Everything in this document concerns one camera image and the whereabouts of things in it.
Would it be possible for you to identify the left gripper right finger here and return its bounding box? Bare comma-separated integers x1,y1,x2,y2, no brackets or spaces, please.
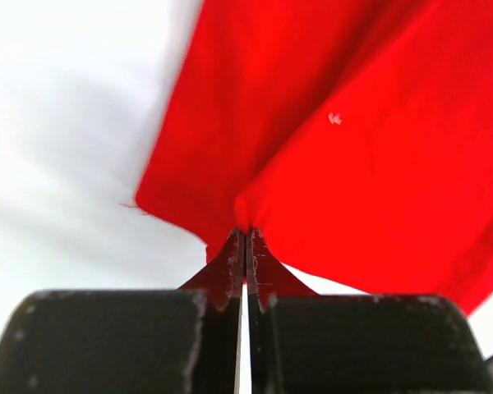
246,229,493,393

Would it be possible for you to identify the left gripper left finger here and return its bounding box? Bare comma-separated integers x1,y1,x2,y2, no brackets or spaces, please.
0,231,245,394

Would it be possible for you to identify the red t shirt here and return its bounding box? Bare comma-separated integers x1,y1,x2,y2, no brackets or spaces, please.
135,1,493,312

